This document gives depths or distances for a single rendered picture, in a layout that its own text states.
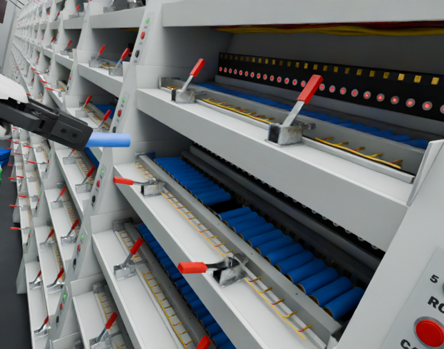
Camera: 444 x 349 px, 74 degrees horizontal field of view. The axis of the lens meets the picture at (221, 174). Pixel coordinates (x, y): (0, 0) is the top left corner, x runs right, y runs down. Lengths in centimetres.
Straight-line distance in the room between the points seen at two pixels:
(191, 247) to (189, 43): 50
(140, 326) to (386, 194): 46
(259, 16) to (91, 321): 75
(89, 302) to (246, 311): 59
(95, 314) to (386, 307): 72
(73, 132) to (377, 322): 35
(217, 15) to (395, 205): 41
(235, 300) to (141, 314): 26
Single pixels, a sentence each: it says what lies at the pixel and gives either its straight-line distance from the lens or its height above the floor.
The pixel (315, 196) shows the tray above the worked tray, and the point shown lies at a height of 109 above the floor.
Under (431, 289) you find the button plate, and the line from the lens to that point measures 26.
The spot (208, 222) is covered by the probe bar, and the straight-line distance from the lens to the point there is 48.
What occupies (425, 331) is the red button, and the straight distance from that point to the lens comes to 26.
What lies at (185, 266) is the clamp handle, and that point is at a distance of 35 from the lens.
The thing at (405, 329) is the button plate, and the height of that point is 103.
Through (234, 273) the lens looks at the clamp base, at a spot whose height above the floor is 95.
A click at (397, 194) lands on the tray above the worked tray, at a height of 112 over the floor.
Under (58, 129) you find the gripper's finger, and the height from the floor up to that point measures 105.
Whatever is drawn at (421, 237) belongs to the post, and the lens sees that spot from 26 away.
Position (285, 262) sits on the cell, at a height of 98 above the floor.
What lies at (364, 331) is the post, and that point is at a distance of 28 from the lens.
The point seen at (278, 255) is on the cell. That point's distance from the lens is 43.
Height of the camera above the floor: 113
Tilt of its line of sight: 11 degrees down
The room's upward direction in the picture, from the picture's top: 21 degrees clockwise
